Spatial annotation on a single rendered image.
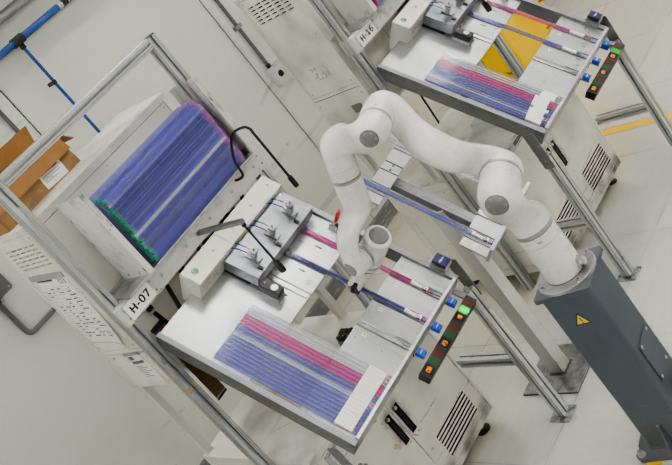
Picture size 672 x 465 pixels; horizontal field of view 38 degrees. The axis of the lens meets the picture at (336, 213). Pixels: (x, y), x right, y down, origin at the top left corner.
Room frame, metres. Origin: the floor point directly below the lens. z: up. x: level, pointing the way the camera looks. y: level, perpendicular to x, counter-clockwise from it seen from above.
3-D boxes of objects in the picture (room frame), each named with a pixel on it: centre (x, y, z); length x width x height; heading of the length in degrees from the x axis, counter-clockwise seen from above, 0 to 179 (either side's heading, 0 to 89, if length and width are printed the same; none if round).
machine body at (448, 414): (3.15, 0.48, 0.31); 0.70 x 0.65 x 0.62; 126
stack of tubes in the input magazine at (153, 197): (3.09, 0.36, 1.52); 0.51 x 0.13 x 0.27; 126
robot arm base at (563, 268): (2.46, -0.41, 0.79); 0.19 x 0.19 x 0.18
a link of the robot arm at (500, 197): (2.43, -0.40, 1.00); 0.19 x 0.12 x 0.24; 148
